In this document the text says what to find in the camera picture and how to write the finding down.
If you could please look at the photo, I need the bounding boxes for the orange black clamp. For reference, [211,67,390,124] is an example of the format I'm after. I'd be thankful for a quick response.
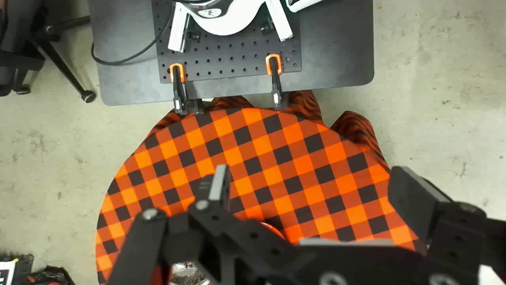
[266,54,285,109]
[168,63,189,114]

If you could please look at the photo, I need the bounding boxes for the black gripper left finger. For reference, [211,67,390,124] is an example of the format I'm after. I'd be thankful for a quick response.
[190,165,232,222]

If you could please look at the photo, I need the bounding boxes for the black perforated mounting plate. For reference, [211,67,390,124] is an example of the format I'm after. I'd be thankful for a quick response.
[153,0,301,84]

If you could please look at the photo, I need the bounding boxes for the orange black clamp right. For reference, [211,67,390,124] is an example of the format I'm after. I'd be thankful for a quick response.
[266,54,285,109]

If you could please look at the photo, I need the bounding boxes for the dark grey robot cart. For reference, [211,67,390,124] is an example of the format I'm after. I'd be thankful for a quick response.
[89,0,374,106]

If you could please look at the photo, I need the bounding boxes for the black office chair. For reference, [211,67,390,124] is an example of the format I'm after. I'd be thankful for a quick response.
[0,0,97,103]

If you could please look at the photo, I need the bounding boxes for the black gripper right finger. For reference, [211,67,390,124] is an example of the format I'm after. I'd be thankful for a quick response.
[388,166,486,257]

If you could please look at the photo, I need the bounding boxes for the orange black clamp left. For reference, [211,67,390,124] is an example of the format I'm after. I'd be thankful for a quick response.
[168,63,189,114]

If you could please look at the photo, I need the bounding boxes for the orange black checkered tablecloth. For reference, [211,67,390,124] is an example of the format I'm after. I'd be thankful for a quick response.
[96,92,421,285]

